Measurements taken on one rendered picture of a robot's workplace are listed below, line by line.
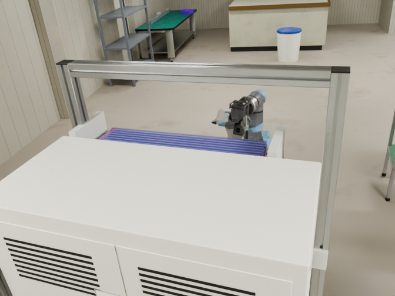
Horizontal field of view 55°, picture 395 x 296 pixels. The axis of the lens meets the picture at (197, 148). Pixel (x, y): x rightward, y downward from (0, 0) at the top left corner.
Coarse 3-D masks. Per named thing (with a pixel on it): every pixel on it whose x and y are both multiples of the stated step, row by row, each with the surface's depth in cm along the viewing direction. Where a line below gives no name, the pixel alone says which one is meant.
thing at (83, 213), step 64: (0, 192) 83; (64, 192) 81; (128, 192) 79; (192, 192) 77; (256, 192) 76; (0, 256) 87; (64, 256) 78; (128, 256) 71; (192, 256) 66; (256, 256) 61
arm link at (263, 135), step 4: (248, 132) 217; (252, 132) 216; (256, 132) 216; (260, 132) 215; (264, 132) 215; (268, 132) 215; (248, 136) 215; (252, 136) 215; (256, 136) 214; (260, 136) 214; (264, 136) 213; (268, 136) 213; (264, 140) 213; (268, 140) 212; (268, 144) 213; (268, 148) 214
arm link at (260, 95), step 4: (252, 92) 177; (256, 92) 175; (260, 92) 176; (264, 92) 178; (256, 96) 172; (260, 96) 174; (264, 96) 176; (260, 100) 173; (264, 100) 177; (260, 104) 174; (260, 108) 176
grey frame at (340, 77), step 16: (64, 64) 106; (64, 80) 109; (336, 80) 83; (80, 96) 113; (336, 96) 86; (80, 112) 113; (336, 112) 88; (336, 128) 89; (336, 144) 91; (336, 160) 93; (336, 176) 95; (320, 192) 98; (320, 208) 101; (320, 224) 103; (320, 240) 107; (320, 256) 107; (320, 272) 111; (320, 288) 114
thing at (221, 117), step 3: (219, 111) 160; (222, 111) 161; (219, 114) 161; (222, 114) 161; (225, 114) 162; (228, 114) 163; (216, 117) 161; (219, 117) 161; (222, 117) 162; (225, 117) 163; (228, 117) 163; (213, 120) 160; (216, 120) 160; (219, 120) 161; (222, 120) 162; (225, 120) 162; (213, 123) 160; (216, 123) 161
